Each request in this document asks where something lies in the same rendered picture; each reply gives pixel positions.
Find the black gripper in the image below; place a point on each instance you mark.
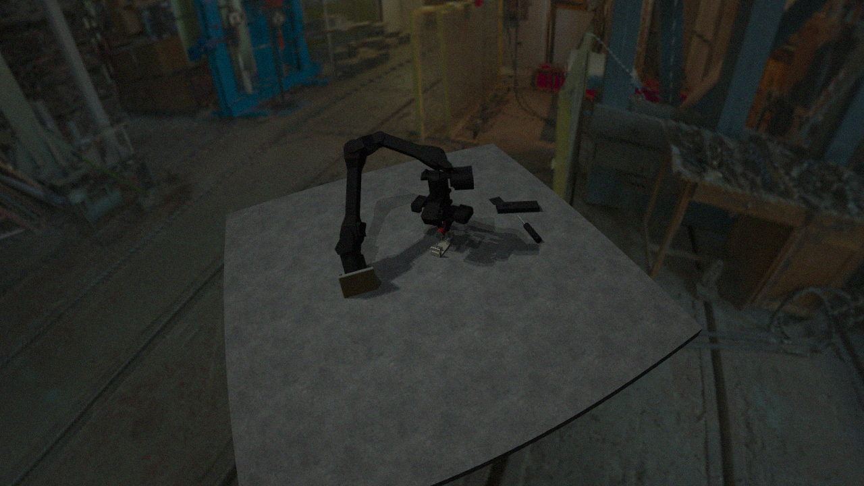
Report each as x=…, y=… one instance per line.
x=459, y=214

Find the black rectangular bar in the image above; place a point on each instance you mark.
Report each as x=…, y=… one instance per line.
x=517, y=207

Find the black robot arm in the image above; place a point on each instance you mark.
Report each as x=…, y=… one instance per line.
x=352, y=233

